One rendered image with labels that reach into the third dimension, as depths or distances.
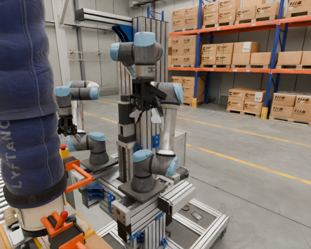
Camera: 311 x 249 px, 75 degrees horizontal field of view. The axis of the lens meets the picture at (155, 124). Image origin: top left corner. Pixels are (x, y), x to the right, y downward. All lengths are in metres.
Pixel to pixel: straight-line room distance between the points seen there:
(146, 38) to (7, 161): 0.63
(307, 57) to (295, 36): 1.59
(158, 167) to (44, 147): 0.60
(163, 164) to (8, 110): 0.75
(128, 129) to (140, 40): 0.76
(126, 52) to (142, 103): 0.24
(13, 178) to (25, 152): 0.11
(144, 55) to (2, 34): 0.42
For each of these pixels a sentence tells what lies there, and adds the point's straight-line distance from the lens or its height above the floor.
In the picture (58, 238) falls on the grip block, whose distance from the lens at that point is 0.86.
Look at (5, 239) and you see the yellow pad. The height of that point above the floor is 1.07.
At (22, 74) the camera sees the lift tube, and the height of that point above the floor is 1.74.
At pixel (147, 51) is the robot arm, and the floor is 1.81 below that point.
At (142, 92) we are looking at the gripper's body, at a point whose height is 1.67.
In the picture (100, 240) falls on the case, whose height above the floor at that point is 0.94.
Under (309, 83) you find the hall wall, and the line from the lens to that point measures 8.72.
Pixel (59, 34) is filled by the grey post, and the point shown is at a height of 2.28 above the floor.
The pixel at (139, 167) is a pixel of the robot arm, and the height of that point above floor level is 1.20.
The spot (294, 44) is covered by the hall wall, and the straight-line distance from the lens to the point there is 8.81.
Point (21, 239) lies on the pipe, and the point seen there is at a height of 1.10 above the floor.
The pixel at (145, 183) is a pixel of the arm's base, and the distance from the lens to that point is 1.24.
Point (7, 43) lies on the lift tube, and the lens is 0.77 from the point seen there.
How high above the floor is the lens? 1.77
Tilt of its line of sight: 17 degrees down
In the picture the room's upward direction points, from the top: straight up
